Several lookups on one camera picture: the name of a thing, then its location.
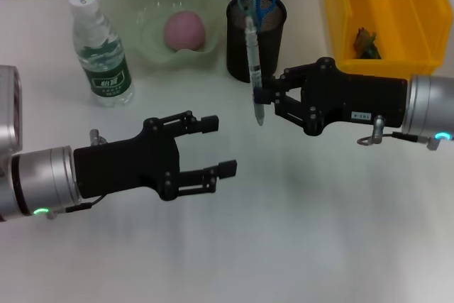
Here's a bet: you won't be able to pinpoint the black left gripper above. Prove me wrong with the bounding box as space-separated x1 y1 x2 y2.
72 111 238 202

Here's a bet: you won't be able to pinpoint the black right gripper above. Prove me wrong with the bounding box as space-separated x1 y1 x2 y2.
253 57 409 137

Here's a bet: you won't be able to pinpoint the silver ballpoint pen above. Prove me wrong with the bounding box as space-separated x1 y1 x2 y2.
243 14 266 127

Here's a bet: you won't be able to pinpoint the blue scissors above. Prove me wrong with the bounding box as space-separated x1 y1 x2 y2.
236 0 277 34

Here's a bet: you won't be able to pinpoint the green plastic wrapper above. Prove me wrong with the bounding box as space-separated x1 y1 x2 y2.
353 27 383 60

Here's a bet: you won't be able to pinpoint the pink toy peach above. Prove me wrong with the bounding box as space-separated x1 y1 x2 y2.
162 11 206 52

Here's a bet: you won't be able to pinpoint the clear green-label water bottle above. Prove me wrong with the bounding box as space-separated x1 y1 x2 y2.
68 0 135 108

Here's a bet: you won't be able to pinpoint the black mesh pen holder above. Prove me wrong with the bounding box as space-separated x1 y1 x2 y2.
226 0 287 84

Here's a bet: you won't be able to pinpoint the translucent green fruit plate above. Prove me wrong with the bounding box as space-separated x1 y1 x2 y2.
99 0 231 70

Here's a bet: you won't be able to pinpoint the yellow plastic bin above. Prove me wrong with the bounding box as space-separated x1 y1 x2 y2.
323 0 454 87

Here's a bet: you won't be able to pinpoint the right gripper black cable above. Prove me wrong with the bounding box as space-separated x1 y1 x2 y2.
356 114 444 151

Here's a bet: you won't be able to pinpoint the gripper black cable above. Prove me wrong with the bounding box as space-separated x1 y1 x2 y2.
356 114 444 151
45 128 108 220

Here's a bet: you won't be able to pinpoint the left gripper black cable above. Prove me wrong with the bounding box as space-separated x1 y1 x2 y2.
45 128 108 220

